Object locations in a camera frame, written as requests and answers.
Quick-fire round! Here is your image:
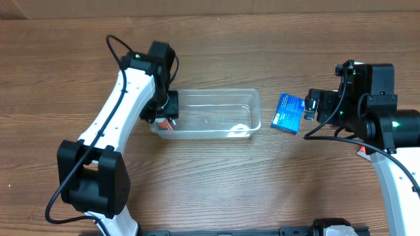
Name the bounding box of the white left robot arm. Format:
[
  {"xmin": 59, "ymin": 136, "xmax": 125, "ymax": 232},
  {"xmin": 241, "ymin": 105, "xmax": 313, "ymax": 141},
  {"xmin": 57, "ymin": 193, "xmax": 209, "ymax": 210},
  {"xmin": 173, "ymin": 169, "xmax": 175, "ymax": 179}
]
[{"xmin": 45, "ymin": 41, "xmax": 179, "ymax": 235}]

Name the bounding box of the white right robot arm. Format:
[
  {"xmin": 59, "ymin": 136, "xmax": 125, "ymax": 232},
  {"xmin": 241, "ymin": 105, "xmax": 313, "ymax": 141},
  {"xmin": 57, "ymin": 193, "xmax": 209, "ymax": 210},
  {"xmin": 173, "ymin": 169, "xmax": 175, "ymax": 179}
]
[{"xmin": 304, "ymin": 60, "xmax": 419, "ymax": 235}]

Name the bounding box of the red bottle white cap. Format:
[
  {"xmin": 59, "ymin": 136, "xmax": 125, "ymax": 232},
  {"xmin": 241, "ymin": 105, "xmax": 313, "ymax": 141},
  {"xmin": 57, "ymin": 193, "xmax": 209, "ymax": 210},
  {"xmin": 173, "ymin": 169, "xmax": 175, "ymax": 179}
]
[{"xmin": 155, "ymin": 117, "xmax": 173, "ymax": 130}]

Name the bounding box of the blue box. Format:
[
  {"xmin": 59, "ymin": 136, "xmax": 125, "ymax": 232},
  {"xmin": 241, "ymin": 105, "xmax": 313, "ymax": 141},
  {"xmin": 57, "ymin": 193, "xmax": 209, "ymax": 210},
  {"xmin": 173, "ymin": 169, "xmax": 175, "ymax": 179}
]
[{"xmin": 270, "ymin": 93, "xmax": 305, "ymax": 134}]

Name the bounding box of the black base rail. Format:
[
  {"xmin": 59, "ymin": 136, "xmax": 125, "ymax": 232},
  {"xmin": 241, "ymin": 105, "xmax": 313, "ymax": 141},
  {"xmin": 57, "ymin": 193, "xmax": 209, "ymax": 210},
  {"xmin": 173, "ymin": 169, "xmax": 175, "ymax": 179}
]
[{"xmin": 140, "ymin": 218, "xmax": 371, "ymax": 236}]

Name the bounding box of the red packet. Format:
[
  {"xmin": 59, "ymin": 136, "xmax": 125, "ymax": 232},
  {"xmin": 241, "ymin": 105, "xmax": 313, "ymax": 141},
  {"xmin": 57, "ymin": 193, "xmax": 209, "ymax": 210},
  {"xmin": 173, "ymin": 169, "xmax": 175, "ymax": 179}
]
[{"xmin": 356, "ymin": 146, "xmax": 371, "ymax": 161}]

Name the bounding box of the clear plastic container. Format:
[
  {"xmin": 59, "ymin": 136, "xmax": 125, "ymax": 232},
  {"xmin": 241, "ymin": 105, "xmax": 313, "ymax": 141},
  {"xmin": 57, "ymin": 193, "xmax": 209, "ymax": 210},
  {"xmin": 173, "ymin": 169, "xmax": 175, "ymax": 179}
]
[{"xmin": 150, "ymin": 88, "xmax": 261, "ymax": 140}]

